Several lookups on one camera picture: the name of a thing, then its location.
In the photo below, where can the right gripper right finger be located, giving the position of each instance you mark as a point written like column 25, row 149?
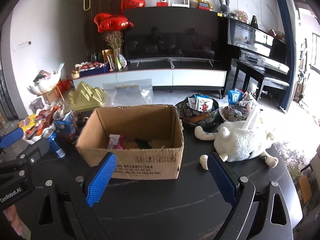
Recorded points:
column 224, row 178

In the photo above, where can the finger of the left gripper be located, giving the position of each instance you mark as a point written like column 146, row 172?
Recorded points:
column 10, row 138

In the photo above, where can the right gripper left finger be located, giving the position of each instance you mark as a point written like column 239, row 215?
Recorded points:
column 98, row 178

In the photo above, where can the pink red snack packet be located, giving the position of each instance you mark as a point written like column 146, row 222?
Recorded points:
column 116, row 141

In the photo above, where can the blue soda can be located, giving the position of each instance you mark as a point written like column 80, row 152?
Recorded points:
column 55, row 147

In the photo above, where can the white plush sheep toy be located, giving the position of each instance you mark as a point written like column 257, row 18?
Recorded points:
column 233, row 142

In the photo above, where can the brown cardboard box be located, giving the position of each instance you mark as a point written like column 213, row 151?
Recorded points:
column 154, row 141

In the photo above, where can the white shell fruit stand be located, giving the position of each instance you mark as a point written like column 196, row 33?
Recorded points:
column 45, row 82

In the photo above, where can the dark patterned ceramic bowl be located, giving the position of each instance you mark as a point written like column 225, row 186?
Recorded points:
column 198, row 110

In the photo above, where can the yellow mountain-shaped box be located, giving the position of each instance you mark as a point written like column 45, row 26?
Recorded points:
column 86, row 98

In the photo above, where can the blue snack bag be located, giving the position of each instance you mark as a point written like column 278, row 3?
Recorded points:
column 234, row 96

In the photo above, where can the clear zip bag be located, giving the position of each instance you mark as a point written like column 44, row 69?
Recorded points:
column 129, row 93

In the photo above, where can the black piano bench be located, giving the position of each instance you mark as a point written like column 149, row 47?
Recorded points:
column 272, row 83

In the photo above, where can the white tv cabinet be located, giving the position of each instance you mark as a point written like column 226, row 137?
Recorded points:
column 164, row 79

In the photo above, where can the dried flower vase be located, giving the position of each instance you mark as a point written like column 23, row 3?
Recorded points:
column 115, row 40

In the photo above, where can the black upright piano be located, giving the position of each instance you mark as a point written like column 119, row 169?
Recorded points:
column 249, row 53

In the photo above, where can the red heart balloon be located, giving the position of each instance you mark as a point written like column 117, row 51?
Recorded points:
column 108, row 23
column 131, row 4

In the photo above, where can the black television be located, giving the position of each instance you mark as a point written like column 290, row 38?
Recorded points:
column 172, row 32

